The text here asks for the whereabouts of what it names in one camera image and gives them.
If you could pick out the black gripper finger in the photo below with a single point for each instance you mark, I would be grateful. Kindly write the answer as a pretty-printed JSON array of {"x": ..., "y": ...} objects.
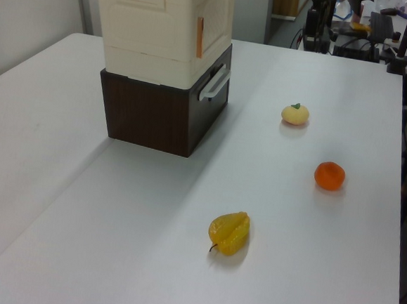
[
  {"x": 312, "y": 22},
  {"x": 325, "y": 19}
]

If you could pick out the cream plastic cabinet door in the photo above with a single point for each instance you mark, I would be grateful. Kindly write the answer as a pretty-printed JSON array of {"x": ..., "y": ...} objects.
[{"x": 217, "y": 16}]

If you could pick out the cream plastic cabinet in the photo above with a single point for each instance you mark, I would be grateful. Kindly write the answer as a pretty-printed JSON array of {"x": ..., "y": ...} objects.
[{"x": 146, "y": 24}]

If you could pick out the small yellow object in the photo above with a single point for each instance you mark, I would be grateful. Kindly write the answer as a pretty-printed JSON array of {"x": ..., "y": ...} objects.
[{"x": 360, "y": 27}]

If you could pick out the black electronics box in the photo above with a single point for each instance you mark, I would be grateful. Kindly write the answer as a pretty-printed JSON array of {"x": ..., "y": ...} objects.
[{"x": 356, "y": 49}]

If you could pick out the black computer mouse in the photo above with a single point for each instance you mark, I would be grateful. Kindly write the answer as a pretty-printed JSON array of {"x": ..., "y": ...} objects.
[{"x": 389, "y": 11}]

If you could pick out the small black button knob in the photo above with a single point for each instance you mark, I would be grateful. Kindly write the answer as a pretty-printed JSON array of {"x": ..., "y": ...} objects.
[{"x": 396, "y": 36}]

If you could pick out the black table clamp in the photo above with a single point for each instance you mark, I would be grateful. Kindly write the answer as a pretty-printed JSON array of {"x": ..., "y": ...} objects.
[{"x": 399, "y": 65}]

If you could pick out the pale yellow toy persimmon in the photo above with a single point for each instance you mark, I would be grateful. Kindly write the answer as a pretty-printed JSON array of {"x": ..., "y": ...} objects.
[{"x": 295, "y": 115}]

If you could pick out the dark brown drawer front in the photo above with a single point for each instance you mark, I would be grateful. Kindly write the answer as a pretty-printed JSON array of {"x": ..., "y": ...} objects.
[{"x": 209, "y": 121}]

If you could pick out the orange toy tangerine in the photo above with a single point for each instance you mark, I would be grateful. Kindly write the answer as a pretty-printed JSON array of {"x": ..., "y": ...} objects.
[{"x": 329, "y": 176}]

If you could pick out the dark brown wooden drawer box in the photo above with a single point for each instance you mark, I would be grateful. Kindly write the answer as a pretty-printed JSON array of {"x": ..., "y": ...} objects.
[{"x": 150, "y": 116}]

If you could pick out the yellow toy starfruit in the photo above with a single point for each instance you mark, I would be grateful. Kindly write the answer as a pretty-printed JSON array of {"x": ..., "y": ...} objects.
[{"x": 230, "y": 233}]

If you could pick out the black camera stand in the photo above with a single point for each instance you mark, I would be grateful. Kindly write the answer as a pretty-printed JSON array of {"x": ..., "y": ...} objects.
[{"x": 325, "y": 43}]

